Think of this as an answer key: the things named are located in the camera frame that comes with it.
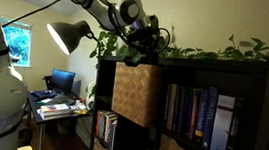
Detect tan box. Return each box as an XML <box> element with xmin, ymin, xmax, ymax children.
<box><xmin>15</xmin><ymin>143</ymin><xmax>36</xmax><ymax>150</ymax></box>

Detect black cable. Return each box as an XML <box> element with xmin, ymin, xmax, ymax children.
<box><xmin>0</xmin><ymin>0</ymin><xmax>177</xmax><ymax>57</ymax></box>

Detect colourful book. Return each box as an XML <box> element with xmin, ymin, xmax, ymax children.
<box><xmin>39</xmin><ymin>100</ymin><xmax>72</xmax><ymax>115</ymax></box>

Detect white book maroon band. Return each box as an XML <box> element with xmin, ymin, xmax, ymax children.
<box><xmin>209</xmin><ymin>94</ymin><xmax>238</xmax><ymax>150</ymax></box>

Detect red brown book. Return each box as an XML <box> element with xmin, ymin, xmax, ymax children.
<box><xmin>187</xmin><ymin>88</ymin><xmax>203</xmax><ymax>140</ymax></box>

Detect dark desk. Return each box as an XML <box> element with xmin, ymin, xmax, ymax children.
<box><xmin>20</xmin><ymin>88</ymin><xmax>97</xmax><ymax>150</ymax></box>

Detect grey lamp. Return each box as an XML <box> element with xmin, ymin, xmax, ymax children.
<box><xmin>43</xmin><ymin>17</ymin><xmax>96</xmax><ymax>58</ymax></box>

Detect tan book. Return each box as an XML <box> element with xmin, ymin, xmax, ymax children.
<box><xmin>165</xmin><ymin>83</ymin><xmax>179</xmax><ymax>132</ymax></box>

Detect orange white book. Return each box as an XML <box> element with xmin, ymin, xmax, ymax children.
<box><xmin>94</xmin><ymin>110</ymin><xmax>103</xmax><ymax>137</ymax></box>

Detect black book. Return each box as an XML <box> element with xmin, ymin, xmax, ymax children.
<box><xmin>228</xmin><ymin>97</ymin><xmax>246</xmax><ymax>150</ymax></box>
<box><xmin>171</xmin><ymin>85</ymin><xmax>185</xmax><ymax>134</ymax></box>

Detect green pothos plant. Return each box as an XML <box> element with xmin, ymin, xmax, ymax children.
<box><xmin>78</xmin><ymin>7</ymin><xmax>269</xmax><ymax>150</ymax></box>

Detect black computer monitor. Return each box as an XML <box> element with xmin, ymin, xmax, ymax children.
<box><xmin>48</xmin><ymin>67</ymin><xmax>77</xmax><ymax>97</ymax></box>

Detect small colourful boxes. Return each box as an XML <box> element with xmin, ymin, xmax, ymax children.
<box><xmin>69</xmin><ymin>100</ymin><xmax>89</xmax><ymax>115</ymax></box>

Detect thick white book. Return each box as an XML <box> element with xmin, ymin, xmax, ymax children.
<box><xmin>37</xmin><ymin>108</ymin><xmax>73</xmax><ymax>124</ymax></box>

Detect dark blue cloth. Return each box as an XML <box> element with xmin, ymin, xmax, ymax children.
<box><xmin>29</xmin><ymin>87</ymin><xmax>56</xmax><ymax>102</ymax></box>

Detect blue book yellow label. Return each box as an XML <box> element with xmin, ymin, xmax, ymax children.
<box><xmin>194</xmin><ymin>89</ymin><xmax>210</xmax><ymax>145</ymax></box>

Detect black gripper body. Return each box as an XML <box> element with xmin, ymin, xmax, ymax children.
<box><xmin>128</xmin><ymin>23</ymin><xmax>163</xmax><ymax>53</ymax></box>

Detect dark teal book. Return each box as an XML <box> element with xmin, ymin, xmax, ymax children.
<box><xmin>178</xmin><ymin>86</ymin><xmax>195</xmax><ymax>137</ymax></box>

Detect blue circuits textbook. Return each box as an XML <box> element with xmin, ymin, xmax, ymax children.
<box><xmin>201</xmin><ymin>86</ymin><xmax>221</xmax><ymax>150</ymax></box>

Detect black cube bookshelf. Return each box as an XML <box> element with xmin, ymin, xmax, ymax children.
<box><xmin>88</xmin><ymin>44</ymin><xmax>269</xmax><ymax>150</ymax></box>

